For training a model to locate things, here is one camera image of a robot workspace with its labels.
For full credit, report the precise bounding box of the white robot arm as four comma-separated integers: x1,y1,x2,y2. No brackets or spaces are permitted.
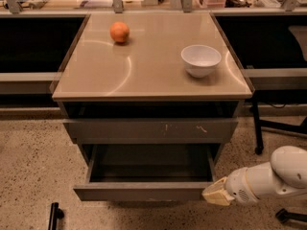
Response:
202,146,307,206

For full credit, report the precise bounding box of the beige drawer cabinet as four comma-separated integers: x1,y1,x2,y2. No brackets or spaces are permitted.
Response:
51,11,255,146

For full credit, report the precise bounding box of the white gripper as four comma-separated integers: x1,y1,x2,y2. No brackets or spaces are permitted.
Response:
201,167,258,206

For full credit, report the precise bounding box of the grey drawer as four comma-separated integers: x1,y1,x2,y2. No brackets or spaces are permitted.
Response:
74,144,221,201
64,118,238,144

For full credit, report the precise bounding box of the orange fruit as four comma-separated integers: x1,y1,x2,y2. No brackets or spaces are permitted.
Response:
109,22,130,43

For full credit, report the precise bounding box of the black base bottom right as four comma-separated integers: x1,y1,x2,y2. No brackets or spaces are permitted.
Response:
275,209,307,223

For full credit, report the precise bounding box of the grey top drawer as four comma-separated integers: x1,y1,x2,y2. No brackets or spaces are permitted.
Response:
64,118,238,144

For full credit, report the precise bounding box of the white bowl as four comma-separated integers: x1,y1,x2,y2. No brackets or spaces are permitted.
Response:
180,45,222,78

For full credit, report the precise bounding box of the black stand leg with caster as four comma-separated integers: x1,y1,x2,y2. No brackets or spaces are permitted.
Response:
250,97,307,155

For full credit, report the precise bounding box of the black bar bottom left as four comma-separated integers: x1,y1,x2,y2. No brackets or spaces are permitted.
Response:
48,202,64,230

